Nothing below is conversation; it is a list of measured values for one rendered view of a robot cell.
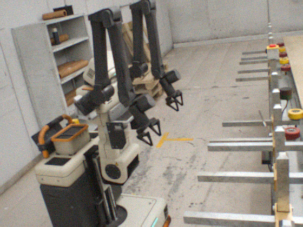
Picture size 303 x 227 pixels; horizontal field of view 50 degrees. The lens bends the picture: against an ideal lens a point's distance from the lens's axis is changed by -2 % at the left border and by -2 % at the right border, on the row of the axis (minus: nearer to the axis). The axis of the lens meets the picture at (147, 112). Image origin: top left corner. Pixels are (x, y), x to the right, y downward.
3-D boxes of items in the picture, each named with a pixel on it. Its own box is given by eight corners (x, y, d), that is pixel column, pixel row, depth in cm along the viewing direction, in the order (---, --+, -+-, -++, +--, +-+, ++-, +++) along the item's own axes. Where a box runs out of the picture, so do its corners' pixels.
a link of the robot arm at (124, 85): (111, 8, 147) (98, 11, 138) (122, 6, 145) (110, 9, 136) (127, 98, 163) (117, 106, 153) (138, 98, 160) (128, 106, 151)
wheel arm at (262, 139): (209, 147, 179) (209, 140, 177) (210, 144, 182) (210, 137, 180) (296, 146, 164) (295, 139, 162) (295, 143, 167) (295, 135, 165)
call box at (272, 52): (267, 60, 203) (266, 48, 201) (267, 58, 210) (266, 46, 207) (279, 59, 201) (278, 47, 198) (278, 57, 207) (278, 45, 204)
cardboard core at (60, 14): (41, 14, 394) (61, 10, 383) (45, 13, 401) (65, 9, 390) (43, 20, 396) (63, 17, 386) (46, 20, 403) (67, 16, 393)
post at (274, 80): (274, 149, 198) (271, 73, 182) (274, 147, 201) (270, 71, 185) (280, 149, 197) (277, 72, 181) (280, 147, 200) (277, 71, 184)
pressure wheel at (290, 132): (283, 153, 165) (283, 132, 161) (283, 146, 172) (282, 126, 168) (300, 153, 162) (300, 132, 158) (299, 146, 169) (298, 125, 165)
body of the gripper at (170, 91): (180, 91, 198) (173, 80, 197) (175, 97, 189) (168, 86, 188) (171, 96, 201) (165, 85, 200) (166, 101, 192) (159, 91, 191)
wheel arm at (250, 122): (222, 128, 199) (221, 121, 198) (223, 126, 202) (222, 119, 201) (299, 126, 184) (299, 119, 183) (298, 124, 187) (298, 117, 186)
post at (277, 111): (276, 200, 155) (272, 106, 139) (275, 196, 158) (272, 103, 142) (283, 200, 154) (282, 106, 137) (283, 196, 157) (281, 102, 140)
